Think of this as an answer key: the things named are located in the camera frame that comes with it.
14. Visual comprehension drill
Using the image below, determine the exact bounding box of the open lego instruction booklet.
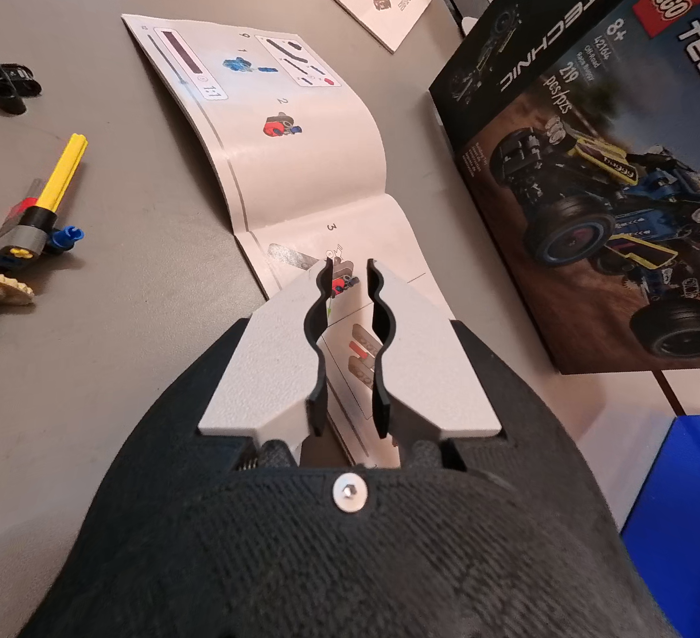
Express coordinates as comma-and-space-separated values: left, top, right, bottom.
121, 13, 456, 469

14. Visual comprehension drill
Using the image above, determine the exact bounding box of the partly built lego assembly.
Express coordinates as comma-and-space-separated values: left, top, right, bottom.
0, 133, 89, 306

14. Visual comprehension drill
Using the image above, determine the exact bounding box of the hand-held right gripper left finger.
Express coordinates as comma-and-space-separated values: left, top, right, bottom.
197, 258, 334, 466

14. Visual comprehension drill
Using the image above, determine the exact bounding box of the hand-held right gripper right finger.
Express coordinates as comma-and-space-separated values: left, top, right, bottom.
366, 258, 503, 465

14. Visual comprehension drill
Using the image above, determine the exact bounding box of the blue plastic bin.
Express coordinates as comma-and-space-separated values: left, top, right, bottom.
621, 415, 700, 638

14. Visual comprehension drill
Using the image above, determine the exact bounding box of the lego set cardboard box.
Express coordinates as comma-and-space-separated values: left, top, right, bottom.
429, 0, 700, 375

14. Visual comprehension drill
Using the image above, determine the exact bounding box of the black lego connector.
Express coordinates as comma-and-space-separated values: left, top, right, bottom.
0, 63, 43, 115

